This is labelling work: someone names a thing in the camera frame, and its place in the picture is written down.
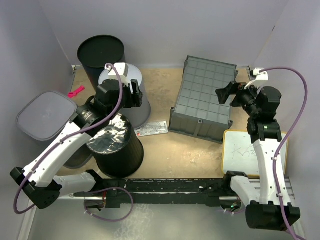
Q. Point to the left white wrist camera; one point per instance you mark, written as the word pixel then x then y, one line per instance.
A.
pixel 118 71

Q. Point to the light grey plastic bucket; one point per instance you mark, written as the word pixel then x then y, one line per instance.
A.
pixel 136 115

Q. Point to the clear plastic label card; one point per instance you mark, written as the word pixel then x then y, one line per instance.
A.
pixel 152 128

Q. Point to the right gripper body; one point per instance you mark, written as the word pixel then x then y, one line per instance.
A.
pixel 246 98

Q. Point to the grey rectangular plastic crate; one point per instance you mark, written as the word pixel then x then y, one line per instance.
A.
pixel 197 112

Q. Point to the grey ribbed laundry basket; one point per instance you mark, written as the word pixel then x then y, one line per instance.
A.
pixel 43 119

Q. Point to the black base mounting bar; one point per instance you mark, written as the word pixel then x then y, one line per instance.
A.
pixel 211 192

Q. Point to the dark blue cylindrical bin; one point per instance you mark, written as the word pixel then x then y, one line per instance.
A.
pixel 97 51

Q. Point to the small whiteboard with yellow frame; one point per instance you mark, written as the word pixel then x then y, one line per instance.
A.
pixel 239 154

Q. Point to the black cylindrical bin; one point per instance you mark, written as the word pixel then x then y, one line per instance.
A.
pixel 116 148

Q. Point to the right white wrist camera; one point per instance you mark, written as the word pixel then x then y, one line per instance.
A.
pixel 258 77

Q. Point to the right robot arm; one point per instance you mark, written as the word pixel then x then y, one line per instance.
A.
pixel 270 207

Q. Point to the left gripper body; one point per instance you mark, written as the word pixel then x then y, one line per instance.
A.
pixel 128 100

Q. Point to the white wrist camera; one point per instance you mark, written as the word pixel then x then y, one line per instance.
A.
pixel 258 77
pixel 118 71

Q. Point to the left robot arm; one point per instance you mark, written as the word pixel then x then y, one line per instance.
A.
pixel 39 180

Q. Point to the pink plastic clip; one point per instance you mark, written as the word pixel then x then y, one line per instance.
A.
pixel 74 93

